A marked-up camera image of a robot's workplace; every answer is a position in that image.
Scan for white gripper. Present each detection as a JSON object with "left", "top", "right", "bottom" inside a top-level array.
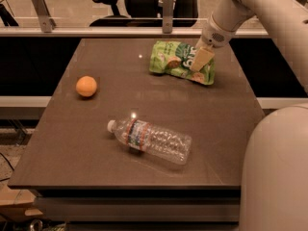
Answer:
[{"left": 190, "top": 13, "right": 236, "bottom": 72}]

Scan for green rice chip bag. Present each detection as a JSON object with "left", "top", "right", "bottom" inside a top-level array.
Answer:
[{"left": 149, "top": 40, "right": 215, "bottom": 86}]

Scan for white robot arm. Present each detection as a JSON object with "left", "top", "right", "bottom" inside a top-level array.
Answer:
[{"left": 198, "top": 0, "right": 308, "bottom": 231}]

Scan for black office chair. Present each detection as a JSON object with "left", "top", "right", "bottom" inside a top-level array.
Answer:
[{"left": 90, "top": 0, "right": 198, "bottom": 27}]

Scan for clear plastic water bottle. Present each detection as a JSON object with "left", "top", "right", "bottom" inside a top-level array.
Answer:
[{"left": 107, "top": 117, "right": 193, "bottom": 165}]

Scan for orange fruit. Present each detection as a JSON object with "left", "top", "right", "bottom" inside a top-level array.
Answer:
[{"left": 75, "top": 76, "right": 97, "bottom": 97}]

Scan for middle metal railing bracket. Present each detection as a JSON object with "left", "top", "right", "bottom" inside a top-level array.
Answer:
[{"left": 162, "top": 0, "right": 173, "bottom": 34}]

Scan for metal railing bracket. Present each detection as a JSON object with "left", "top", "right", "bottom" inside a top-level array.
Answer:
[
  {"left": 31, "top": 0, "right": 56, "bottom": 33},
  {"left": 162, "top": 0, "right": 173, "bottom": 34}
]

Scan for left metal railing bracket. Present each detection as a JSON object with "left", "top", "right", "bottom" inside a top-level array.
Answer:
[{"left": 31, "top": 0, "right": 56, "bottom": 33}]

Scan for black floor cable left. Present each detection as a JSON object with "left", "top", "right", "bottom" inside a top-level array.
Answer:
[{"left": 0, "top": 152, "right": 15, "bottom": 183}]

